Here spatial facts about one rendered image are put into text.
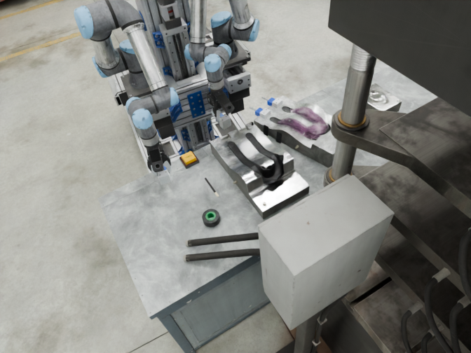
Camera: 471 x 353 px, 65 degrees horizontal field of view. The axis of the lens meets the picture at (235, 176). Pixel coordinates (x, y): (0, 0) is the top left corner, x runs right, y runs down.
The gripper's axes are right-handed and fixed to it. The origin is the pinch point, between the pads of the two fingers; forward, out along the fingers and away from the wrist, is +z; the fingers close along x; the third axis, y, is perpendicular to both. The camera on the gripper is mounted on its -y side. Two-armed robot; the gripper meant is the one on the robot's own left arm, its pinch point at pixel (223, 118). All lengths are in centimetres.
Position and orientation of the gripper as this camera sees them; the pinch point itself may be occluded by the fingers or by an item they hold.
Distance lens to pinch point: 196.5
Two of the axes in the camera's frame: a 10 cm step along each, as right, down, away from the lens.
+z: 0.9, 6.2, 7.7
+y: -6.2, -5.7, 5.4
